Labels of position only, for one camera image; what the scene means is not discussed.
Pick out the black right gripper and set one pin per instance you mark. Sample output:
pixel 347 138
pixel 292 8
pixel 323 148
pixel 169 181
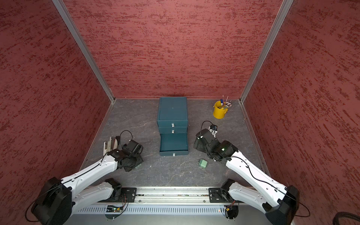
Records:
pixel 198 145

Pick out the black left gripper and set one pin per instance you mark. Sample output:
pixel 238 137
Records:
pixel 139 160

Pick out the teal drawer cabinet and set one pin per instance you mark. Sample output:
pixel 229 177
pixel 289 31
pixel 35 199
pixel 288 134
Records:
pixel 172 122

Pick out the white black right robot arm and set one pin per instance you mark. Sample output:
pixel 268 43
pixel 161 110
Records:
pixel 282 214

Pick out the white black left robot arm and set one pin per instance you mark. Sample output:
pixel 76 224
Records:
pixel 59 199

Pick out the beige stapler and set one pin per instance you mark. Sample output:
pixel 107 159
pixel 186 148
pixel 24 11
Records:
pixel 110 145

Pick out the yellow pen cup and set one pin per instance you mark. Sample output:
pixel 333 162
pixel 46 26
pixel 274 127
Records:
pixel 219 112

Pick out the pens in cup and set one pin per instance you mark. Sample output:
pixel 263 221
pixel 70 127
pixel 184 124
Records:
pixel 225 104

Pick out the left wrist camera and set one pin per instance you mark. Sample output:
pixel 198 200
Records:
pixel 133 148

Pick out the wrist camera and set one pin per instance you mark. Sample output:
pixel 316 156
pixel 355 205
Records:
pixel 133 148
pixel 213 129

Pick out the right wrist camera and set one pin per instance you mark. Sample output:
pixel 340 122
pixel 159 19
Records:
pixel 213 129

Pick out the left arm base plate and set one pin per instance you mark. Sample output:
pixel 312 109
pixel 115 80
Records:
pixel 125 195

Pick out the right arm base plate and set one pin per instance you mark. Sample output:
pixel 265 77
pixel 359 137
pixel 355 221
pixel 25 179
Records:
pixel 218 195

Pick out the black cable bundle corner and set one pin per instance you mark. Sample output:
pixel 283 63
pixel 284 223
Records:
pixel 346 215

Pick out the right aluminium corner post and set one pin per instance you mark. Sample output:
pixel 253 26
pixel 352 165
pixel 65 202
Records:
pixel 280 17

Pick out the aluminium corner post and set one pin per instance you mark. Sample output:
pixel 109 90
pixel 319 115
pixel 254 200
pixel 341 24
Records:
pixel 65 15
pixel 280 17

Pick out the left aluminium corner post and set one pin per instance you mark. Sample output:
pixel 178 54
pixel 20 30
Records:
pixel 65 15

